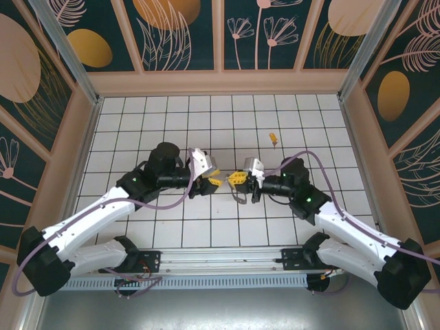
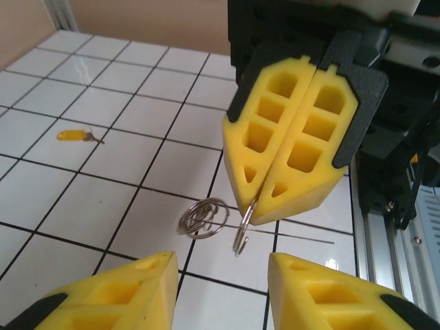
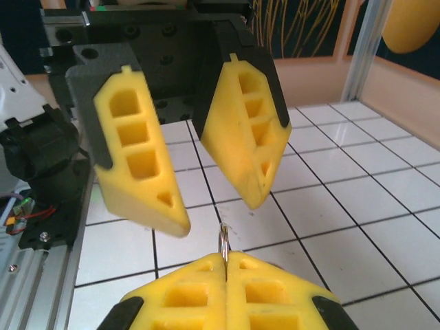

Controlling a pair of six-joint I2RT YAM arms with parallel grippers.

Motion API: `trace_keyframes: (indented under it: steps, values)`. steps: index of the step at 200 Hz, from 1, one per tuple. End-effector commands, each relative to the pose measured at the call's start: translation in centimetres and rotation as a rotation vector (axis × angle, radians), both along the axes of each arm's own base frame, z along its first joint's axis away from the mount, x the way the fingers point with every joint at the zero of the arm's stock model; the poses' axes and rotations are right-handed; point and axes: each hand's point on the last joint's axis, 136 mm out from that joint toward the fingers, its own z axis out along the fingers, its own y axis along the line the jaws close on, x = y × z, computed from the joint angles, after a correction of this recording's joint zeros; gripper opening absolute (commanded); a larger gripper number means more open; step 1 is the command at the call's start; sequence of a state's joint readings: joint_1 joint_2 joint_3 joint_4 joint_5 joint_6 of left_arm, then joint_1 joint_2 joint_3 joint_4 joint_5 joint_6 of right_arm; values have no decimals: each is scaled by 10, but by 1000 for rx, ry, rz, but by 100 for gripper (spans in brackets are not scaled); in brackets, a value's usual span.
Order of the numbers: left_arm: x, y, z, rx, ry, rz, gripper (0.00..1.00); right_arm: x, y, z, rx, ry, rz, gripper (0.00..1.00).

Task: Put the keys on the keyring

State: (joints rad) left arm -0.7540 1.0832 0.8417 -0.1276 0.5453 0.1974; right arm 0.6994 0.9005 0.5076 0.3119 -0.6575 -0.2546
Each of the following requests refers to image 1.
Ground grey metal sheet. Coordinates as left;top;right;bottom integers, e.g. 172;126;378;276
36;287;422;330

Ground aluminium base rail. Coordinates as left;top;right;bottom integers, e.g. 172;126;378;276
139;247;305;276

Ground grey slotted cable duct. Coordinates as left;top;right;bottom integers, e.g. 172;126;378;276
63;274;310;290

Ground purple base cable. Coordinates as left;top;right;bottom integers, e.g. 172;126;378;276
308;267;352;297
102;266;162;299

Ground aluminium frame post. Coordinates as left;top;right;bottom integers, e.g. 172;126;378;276
336;0;403;102
27;0;104;106

